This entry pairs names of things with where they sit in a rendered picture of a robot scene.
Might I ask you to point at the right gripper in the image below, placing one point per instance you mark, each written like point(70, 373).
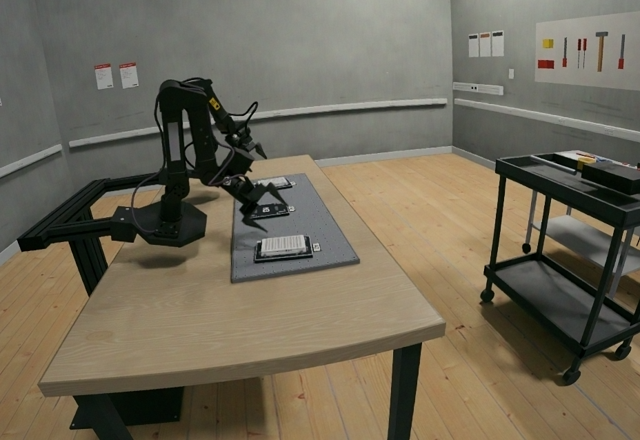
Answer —
point(243, 189)

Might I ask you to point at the white well plate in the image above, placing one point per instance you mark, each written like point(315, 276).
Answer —
point(276, 182)
point(283, 245)

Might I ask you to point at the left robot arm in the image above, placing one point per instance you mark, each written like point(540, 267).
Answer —
point(223, 121)

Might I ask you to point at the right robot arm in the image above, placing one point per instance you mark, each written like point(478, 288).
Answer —
point(171, 99)

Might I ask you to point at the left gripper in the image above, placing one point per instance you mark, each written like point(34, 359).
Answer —
point(248, 148)

